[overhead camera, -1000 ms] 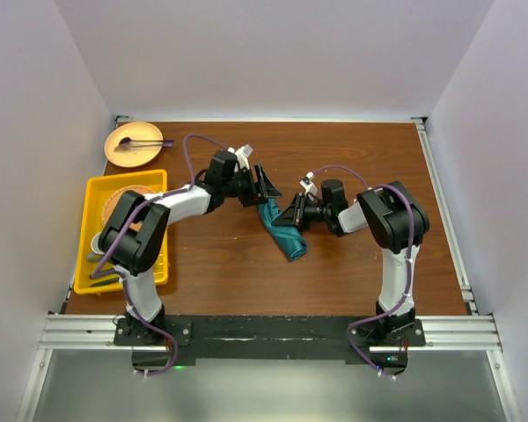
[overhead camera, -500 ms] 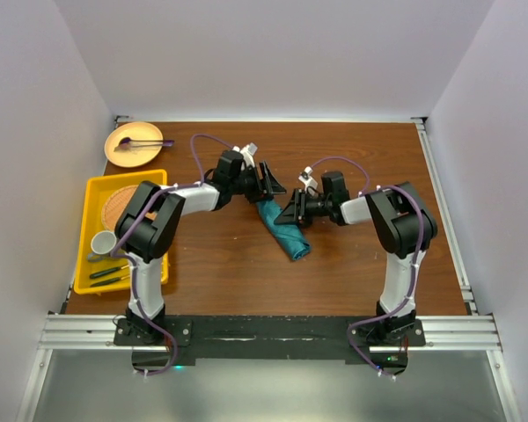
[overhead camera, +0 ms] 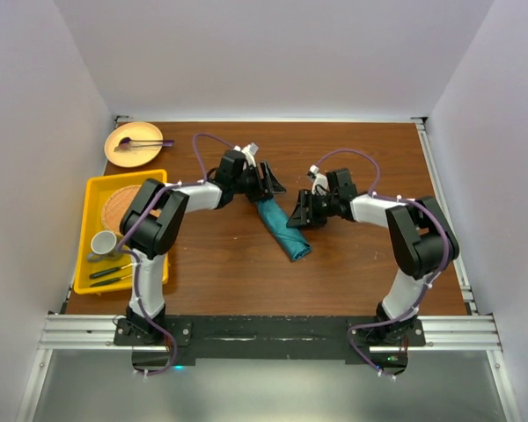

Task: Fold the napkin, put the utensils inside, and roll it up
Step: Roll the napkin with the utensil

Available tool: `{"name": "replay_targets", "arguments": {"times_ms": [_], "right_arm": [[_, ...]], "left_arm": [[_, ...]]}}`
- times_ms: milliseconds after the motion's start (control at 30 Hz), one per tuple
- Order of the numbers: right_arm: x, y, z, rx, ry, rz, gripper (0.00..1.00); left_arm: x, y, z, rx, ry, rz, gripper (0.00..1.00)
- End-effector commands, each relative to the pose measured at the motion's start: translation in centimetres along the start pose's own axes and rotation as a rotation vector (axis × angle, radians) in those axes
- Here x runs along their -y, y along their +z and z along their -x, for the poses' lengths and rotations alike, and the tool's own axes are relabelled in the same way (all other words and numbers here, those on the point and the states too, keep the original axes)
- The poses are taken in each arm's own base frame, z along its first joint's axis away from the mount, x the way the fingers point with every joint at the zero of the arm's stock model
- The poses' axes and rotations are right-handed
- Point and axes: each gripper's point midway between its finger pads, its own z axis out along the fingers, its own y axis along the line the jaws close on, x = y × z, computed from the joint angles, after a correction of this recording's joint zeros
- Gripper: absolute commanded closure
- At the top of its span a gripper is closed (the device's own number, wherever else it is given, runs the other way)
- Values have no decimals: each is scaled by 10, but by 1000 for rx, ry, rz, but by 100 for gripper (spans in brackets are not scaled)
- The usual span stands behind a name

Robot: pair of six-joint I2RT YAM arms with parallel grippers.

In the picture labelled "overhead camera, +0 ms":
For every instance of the white grey mug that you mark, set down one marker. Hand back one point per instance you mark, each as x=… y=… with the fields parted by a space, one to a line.
x=104 y=247

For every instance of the orange woven round mat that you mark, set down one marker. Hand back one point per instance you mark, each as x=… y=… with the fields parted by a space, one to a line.
x=116 y=207

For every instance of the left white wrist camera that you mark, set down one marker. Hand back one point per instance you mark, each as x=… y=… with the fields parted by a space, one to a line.
x=249 y=152

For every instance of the gold utensil green handle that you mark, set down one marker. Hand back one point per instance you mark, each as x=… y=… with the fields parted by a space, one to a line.
x=111 y=281

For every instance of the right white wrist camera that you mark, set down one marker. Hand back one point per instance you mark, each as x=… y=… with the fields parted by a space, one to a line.
x=319 y=181

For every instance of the beige round plate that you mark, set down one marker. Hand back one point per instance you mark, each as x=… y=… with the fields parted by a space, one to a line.
x=131 y=158

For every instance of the teal cloth napkin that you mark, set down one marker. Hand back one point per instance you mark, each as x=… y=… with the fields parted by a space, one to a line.
x=291 y=240

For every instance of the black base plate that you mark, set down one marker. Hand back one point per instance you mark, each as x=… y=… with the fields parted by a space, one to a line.
x=183 y=340

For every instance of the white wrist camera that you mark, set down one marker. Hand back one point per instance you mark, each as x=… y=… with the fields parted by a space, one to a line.
x=249 y=152
x=319 y=181

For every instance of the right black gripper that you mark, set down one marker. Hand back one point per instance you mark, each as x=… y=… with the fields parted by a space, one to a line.
x=300 y=216

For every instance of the purple spoon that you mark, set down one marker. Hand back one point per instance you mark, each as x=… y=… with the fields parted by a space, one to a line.
x=129 y=143

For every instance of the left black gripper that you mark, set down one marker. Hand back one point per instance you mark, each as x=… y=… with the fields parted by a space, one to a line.
x=264 y=187

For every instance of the gold spoon green handle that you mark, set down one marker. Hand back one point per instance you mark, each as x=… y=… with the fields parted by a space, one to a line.
x=108 y=271

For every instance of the yellow plastic tray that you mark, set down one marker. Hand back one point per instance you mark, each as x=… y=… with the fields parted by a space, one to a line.
x=98 y=190

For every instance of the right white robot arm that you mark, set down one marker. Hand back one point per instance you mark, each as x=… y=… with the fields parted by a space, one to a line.
x=423 y=244

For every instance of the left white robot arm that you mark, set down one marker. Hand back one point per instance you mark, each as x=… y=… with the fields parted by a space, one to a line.
x=152 y=222

